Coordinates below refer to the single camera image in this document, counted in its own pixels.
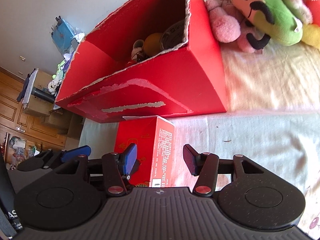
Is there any small red gift box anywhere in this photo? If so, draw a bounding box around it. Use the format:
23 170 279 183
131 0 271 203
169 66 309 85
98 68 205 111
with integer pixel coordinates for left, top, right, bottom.
114 116 175 187

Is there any pink plush toy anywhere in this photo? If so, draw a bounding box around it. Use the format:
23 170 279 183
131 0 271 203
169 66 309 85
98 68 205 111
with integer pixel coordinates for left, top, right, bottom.
206 0 263 54

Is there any yellow plush toy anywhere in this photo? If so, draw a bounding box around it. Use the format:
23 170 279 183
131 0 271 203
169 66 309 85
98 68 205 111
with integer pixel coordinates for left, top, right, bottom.
301 24 320 50

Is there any blue plastic bag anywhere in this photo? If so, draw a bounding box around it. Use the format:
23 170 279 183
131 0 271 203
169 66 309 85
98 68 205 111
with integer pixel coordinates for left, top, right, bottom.
51 16 85 56

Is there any white red toy boot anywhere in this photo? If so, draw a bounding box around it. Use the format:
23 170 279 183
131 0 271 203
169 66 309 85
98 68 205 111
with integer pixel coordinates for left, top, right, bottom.
126 40 146 67

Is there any green caterpillar plush toy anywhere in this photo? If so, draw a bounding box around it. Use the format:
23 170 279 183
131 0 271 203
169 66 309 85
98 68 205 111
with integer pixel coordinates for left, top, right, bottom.
231 0 303 50

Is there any cardboard boxes stack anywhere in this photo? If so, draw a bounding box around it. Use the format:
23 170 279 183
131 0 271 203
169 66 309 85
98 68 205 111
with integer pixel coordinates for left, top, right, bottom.
21 69 84 140

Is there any wooden cabinet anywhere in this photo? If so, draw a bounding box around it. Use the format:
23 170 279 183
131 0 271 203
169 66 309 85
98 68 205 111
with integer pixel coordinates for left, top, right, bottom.
1 72 66 163

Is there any orange wooden gourd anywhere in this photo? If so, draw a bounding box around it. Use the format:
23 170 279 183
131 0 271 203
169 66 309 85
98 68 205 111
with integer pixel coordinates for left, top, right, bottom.
143 33 163 57

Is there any large red cardboard box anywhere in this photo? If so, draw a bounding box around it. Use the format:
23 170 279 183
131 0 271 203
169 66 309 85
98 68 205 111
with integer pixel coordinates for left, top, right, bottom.
55 0 227 123

